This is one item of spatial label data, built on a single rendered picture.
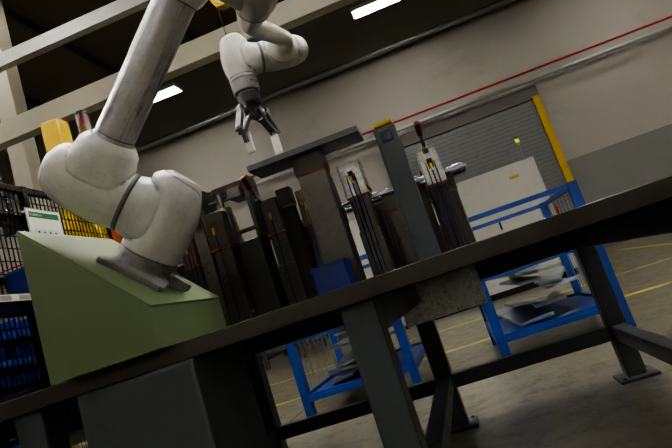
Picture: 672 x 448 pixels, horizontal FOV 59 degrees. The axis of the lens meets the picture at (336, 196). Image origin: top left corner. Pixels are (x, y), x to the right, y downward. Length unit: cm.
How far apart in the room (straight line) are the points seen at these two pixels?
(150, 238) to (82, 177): 21
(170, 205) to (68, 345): 39
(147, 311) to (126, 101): 50
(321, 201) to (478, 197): 824
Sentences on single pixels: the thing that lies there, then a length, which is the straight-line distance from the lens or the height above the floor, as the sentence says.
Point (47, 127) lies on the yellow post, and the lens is 331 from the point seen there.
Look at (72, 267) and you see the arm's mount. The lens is 148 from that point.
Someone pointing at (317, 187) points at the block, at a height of 103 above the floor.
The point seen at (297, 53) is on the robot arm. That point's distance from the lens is 203.
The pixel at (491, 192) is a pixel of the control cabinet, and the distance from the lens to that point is 1001.
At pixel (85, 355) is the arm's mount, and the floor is 74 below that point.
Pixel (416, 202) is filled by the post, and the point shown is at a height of 88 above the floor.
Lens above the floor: 66
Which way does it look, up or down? 10 degrees up
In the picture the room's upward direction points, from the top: 18 degrees counter-clockwise
